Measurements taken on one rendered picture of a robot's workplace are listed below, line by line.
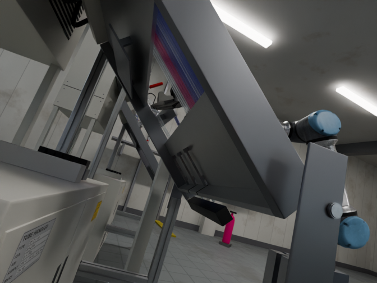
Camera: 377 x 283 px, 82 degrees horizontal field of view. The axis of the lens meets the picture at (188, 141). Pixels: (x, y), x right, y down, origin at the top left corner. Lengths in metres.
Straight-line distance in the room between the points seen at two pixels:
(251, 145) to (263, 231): 5.69
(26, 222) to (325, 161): 0.33
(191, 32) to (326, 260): 0.29
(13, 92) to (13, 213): 4.57
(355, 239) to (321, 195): 0.79
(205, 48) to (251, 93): 0.08
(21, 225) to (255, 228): 5.59
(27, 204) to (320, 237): 0.30
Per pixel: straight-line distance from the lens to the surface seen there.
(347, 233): 1.02
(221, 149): 0.43
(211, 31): 0.31
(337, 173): 0.28
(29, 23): 0.85
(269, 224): 6.01
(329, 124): 1.04
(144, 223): 1.13
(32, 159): 0.63
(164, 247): 0.98
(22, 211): 0.29
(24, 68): 4.93
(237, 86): 0.29
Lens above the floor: 0.67
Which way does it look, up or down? 13 degrees up
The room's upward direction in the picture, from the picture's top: 17 degrees clockwise
